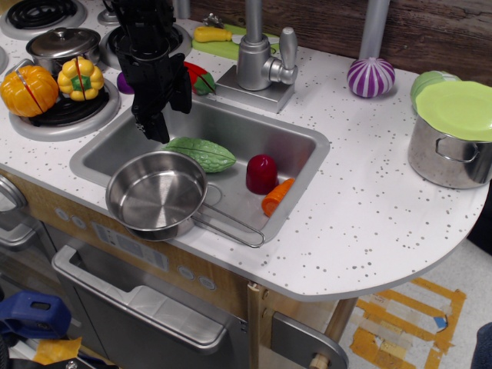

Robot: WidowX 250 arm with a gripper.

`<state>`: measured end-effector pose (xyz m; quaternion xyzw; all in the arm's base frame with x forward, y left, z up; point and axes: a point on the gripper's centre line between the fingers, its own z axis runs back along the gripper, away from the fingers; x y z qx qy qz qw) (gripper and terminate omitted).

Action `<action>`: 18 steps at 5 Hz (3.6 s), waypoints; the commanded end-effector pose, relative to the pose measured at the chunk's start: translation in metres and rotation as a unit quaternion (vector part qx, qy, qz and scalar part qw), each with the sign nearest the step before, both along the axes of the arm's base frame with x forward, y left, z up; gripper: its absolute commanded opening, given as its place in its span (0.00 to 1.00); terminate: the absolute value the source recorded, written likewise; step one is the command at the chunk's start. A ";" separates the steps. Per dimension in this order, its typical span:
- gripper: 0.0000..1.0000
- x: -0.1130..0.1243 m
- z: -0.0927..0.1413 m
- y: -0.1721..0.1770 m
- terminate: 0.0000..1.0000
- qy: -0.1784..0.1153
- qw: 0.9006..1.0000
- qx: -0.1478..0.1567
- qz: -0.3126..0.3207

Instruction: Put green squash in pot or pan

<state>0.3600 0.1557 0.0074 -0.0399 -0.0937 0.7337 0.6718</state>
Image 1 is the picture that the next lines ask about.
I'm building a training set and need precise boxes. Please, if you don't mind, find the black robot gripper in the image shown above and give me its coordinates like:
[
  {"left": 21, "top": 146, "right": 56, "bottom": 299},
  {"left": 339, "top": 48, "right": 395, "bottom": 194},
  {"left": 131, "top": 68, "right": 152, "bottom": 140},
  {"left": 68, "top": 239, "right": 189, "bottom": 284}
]
[{"left": 115, "top": 35, "right": 192, "bottom": 144}]

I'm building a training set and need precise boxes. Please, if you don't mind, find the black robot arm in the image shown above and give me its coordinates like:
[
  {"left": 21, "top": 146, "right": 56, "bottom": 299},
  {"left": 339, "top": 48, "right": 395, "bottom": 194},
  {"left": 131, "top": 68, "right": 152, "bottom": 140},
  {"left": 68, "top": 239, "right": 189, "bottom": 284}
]
[{"left": 111, "top": 1, "right": 192, "bottom": 143}]

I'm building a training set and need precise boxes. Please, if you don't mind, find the green toy squash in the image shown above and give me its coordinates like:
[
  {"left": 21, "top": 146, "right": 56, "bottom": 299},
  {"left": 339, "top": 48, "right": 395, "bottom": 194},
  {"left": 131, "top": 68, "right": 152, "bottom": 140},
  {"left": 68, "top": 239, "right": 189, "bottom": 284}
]
[{"left": 162, "top": 137, "right": 236, "bottom": 173}]

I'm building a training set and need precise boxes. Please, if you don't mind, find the small steel pot with lid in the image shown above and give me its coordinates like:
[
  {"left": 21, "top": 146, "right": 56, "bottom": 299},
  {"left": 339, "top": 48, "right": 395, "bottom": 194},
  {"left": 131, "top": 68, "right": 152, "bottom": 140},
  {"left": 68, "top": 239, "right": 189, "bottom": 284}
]
[{"left": 26, "top": 28, "right": 101, "bottom": 75}]

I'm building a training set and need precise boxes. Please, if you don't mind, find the large steel pot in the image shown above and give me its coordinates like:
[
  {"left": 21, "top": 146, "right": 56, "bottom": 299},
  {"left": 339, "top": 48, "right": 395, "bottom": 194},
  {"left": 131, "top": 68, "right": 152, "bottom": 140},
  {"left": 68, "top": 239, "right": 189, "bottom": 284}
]
[{"left": 407, "top": 117, "right": 491, "bottom": 189}]

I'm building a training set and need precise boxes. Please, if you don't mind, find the purple toy eggplant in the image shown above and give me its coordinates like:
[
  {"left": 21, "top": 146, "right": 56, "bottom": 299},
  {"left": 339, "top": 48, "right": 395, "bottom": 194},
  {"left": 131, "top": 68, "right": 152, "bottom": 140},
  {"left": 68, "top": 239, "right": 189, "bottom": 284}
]
[{"left": 117, "top": 72, "right": 135, "bottom": 95}]

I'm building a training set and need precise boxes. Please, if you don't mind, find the stainless steel sink basin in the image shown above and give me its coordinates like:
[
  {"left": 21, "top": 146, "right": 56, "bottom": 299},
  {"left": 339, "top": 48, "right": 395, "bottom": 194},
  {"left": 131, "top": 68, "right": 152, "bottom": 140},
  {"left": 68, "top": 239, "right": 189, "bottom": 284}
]
[{"left": 70, "top": 98, "right": 330, "bottom": 248}]

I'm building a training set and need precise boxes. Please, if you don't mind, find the back right stove burner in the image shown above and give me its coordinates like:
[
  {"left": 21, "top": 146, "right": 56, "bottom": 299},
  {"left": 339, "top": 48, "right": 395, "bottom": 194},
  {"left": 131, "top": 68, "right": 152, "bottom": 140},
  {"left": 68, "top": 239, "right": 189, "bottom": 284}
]
[{"left": 99, "top": 25, "right": 192, "bottom": 71}]

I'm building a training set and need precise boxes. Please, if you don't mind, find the stove burner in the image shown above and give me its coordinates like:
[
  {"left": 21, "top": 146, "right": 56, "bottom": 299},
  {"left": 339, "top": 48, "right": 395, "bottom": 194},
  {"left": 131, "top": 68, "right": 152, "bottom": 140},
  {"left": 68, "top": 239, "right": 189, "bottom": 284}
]
[
  {"left": 8, "top": 81, "right": 120, "bottom": 142},
  {"left": 99, "top": 25, "right": 192, "bottom": 71},
  {"left": 1, "top": 0, "right": 87, "bottom": 41}
]

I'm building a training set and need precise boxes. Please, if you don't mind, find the green cutting board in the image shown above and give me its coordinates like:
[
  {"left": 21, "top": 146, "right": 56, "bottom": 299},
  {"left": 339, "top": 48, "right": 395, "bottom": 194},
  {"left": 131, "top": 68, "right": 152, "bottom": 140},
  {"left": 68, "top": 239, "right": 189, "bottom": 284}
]
[{"left": 191, "top": 24, "right": 280, "bottom": 61}]

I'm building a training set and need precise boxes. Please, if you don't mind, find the yellow toy bell pepper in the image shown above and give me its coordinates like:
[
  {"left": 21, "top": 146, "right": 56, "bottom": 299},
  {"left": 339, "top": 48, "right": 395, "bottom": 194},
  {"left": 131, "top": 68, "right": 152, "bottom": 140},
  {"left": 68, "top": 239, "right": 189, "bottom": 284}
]
[{"left": 57, "top": 56, "right": 105, "bottom": 101}]

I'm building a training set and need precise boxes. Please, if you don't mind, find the front left stove burner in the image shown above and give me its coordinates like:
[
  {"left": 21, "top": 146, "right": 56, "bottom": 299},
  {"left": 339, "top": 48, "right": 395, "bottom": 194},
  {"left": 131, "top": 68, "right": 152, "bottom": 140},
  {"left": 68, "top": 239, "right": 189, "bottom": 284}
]
[{"left": 8, "top": 81, "right": 120, "bottom": 142}]

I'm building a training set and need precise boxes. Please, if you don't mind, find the silver toy faucet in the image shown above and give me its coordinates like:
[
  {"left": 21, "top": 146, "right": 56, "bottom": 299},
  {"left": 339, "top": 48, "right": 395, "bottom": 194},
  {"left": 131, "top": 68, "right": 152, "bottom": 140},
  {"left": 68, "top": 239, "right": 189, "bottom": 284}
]
[{"left": 217, "top": 1, "right": 298, "bottom": 113}]

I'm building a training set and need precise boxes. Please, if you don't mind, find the silver stove knob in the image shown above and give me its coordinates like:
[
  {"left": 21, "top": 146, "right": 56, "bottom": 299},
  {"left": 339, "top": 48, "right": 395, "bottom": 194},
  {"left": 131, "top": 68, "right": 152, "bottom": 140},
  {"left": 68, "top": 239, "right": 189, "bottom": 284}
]
[{"left": 97, "top": 10, "right": 119, "bottom": 27}]

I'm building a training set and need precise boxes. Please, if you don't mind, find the dark red toy cup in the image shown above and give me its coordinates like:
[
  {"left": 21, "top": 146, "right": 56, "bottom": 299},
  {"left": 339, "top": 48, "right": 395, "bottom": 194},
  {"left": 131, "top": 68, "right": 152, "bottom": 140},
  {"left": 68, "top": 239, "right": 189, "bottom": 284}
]
[{"left": 246, "top": 154, "right": 278, "bottom": 194}]

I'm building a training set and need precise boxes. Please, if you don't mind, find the orange toy pumpkin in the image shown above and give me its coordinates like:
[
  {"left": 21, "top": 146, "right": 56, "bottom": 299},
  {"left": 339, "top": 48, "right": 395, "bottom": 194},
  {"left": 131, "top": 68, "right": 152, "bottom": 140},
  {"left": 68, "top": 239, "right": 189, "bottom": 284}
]
[{"left": 1, "top": 65, "right": 58, "bottom": 118}]

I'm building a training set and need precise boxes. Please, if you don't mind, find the orange toy carrot piece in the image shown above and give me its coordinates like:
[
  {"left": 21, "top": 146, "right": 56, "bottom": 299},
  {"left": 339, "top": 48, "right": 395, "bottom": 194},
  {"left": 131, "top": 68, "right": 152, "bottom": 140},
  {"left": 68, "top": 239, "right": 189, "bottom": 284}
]
[{"left": 261, "top": 178, "right": 295, "bottom": 217}]

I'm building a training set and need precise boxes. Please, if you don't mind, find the back left stove burner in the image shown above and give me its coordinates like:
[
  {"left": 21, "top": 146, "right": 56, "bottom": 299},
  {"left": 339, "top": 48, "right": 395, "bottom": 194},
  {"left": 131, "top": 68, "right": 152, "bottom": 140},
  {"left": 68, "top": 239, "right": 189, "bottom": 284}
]
[{"left": 1, "top": 0, "right": 87, "bottom": 41}]

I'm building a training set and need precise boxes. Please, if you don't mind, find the purple striped toy onion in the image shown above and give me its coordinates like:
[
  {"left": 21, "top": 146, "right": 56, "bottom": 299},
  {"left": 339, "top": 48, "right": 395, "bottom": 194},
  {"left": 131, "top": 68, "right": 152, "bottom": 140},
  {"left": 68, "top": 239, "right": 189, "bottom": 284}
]
[{"left": 347, "top": 57, "right": 395, "bottom": 98}]

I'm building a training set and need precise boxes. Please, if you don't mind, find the silver dishwasher door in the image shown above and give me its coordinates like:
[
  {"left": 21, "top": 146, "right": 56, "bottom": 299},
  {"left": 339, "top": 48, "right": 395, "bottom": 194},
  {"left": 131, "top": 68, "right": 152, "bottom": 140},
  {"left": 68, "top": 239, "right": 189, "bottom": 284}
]
[{"left": 52, "top": 244, "right": 249, "bottom": 368}]

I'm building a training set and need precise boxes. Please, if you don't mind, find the grey vertical pole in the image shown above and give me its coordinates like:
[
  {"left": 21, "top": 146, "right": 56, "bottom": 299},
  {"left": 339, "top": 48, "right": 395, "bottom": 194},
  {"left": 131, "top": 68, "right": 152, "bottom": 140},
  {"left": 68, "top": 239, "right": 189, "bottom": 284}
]
[{"left": 358, "top": 0, "right": 391, "bottom": 59}]

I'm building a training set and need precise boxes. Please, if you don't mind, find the blue clamp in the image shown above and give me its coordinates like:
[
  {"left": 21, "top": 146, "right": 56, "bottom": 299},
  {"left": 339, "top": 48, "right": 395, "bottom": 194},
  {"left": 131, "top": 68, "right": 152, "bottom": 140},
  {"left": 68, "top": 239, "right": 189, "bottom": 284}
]
[{"left": 1, "top": 291, "right": 71, "bottom": 339}]

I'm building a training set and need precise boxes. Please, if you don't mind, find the green toy cabbage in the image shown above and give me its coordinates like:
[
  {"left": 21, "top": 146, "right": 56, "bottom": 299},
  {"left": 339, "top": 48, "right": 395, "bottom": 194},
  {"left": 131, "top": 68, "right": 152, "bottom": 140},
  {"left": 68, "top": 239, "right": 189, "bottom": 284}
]
[{"left": 410, "top": 70, "right": 461, "bottom": 112}]

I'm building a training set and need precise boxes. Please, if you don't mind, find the light green plate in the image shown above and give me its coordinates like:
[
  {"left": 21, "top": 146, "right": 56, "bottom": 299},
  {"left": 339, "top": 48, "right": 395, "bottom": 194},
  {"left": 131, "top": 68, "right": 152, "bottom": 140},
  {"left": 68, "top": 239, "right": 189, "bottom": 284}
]
[{"left": 416, "top": 81, "right": 491, "bottom": 142}]

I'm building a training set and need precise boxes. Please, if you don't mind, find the steel saucepan with wire handle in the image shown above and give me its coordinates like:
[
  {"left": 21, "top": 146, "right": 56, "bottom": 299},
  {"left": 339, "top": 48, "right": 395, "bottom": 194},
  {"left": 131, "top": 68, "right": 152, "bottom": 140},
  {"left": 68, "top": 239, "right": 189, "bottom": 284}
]
[{"left": 105, "top": 151, "right": 265, "bottom": 248}]

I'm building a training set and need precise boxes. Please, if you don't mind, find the silver oven handle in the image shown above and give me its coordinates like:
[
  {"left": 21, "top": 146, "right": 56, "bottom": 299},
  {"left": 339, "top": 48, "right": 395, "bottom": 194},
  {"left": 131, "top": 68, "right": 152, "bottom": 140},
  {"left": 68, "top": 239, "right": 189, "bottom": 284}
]
[{"left": 1, "top": 175, "right": 38, "bottom": 252}]

